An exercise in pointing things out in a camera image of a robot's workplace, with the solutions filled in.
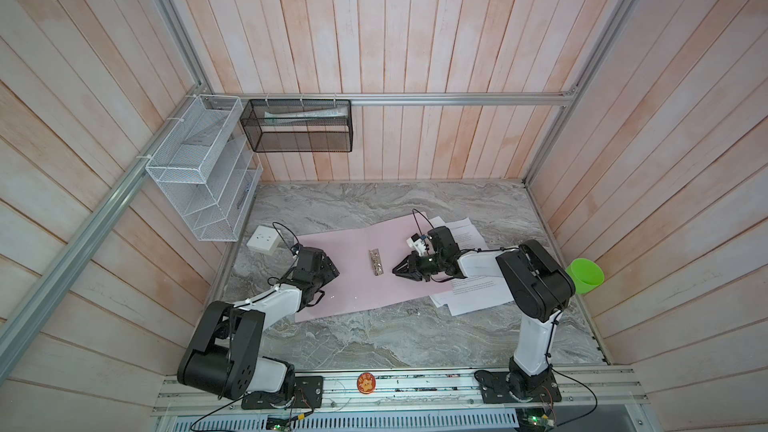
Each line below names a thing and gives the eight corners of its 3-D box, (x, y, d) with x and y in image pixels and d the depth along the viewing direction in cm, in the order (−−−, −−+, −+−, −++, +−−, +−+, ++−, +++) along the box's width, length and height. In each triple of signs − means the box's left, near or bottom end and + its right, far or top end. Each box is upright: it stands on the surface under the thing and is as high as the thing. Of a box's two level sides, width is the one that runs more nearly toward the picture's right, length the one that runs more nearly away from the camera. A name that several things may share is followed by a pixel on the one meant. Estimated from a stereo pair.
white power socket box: (250, 250, 103) (246, 242, 99) (262, 232, 108) (258, 224, 104) (273, 256, 101) (269, 249, 97) (284, 237, 106) (281, 230, 102)
